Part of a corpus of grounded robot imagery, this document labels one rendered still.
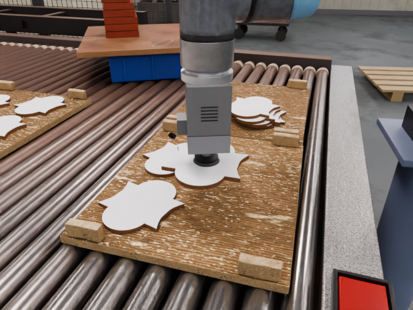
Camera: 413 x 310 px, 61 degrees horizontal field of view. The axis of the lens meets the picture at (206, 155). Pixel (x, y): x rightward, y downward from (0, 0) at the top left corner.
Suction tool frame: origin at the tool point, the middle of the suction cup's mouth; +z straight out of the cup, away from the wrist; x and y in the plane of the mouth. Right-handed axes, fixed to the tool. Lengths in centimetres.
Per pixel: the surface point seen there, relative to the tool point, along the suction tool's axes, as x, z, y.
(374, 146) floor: 151, 100, -184
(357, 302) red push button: 17.4, 7.9, 21.7
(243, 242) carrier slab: 4.6, 7.2, 10.6
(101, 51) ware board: -28, -3, -70
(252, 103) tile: 15.8, 3.8, -37.8
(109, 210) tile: -16.3, 6.5, 2.1
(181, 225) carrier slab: -4.5, 7.3, 5.9
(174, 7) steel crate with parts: -2, 37, -526
